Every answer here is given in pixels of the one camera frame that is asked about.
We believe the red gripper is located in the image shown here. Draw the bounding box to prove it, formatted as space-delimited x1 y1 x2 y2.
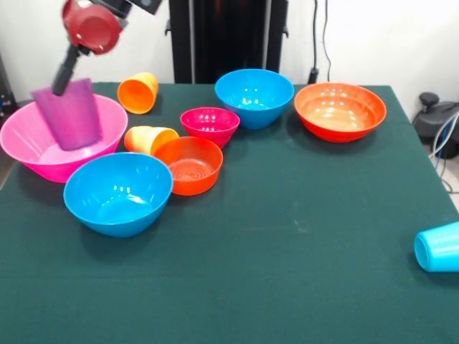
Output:
52 0 125 97

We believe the purple cup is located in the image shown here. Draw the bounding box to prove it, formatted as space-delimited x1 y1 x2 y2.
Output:
30 77 103 151

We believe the orange cup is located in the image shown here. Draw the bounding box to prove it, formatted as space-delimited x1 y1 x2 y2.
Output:
117 72 159 115

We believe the large pink bowl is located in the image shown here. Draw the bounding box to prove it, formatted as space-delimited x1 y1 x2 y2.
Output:
0 93 129 183

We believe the yellow cup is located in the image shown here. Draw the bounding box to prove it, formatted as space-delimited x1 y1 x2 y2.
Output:
123 125 179 157

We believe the blue bowl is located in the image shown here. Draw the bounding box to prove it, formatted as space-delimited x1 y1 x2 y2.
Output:
214 68 295 130
63 152 174 239

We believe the small crimson bowl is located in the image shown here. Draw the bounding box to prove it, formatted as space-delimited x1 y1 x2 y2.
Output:
179 106 241 150

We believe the small orange bowl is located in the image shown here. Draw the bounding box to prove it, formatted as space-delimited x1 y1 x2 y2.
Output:
153 135 224 197

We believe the large orange bowl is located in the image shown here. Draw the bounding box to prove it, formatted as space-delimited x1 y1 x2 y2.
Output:
294 82 387 143

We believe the light blue cup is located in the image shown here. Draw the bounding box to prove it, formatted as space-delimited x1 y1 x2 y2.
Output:
413 221 459 273

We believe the black equipment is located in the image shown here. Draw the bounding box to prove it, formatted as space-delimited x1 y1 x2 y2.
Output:
0 53 16 119

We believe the dark green table cloth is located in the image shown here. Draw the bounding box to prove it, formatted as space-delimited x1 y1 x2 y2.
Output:
0 82 459 344

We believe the black wall cable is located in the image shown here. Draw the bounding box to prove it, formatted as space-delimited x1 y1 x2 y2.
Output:
308 0 344 87

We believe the blue cable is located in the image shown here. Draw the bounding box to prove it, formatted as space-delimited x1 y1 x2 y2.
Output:
432 114 459 159

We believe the white cable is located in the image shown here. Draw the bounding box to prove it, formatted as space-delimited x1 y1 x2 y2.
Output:
428 110 459 194

